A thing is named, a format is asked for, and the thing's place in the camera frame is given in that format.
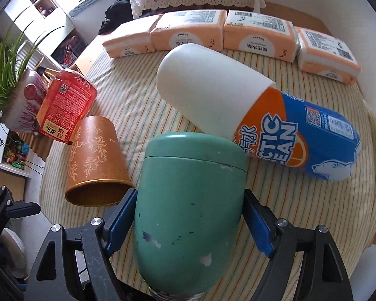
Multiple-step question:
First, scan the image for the dark cloth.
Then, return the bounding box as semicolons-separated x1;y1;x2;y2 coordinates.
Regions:
98;0;135;35

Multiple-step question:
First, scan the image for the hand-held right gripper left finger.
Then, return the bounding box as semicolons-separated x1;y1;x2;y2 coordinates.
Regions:
28;189;138;301

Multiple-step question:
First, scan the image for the white shelf cabinet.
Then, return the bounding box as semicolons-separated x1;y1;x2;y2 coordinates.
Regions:
4;0;77;58

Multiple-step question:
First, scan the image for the white paper cup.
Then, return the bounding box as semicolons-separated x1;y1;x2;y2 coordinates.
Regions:
156;44;277;140

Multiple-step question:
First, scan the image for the blue and orange bottle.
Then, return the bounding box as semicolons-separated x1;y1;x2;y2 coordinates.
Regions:
232;87;362;183

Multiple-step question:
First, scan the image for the green potted plant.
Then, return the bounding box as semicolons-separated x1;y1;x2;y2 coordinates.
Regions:
0;6;70;141

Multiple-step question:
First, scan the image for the green metal cup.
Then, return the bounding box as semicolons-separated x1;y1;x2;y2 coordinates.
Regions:
133;132;248;301

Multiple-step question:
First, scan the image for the orange patterned paper cup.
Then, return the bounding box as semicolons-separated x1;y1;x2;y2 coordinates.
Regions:
64;116;135;207

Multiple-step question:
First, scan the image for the orange tissue pack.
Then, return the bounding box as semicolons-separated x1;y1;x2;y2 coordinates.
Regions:
223;10;298;63
150;9;228;51
294;26;362;85
103;15;163;58

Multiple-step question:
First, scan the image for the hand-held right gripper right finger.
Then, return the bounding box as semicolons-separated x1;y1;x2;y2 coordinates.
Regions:
244;189;354;301

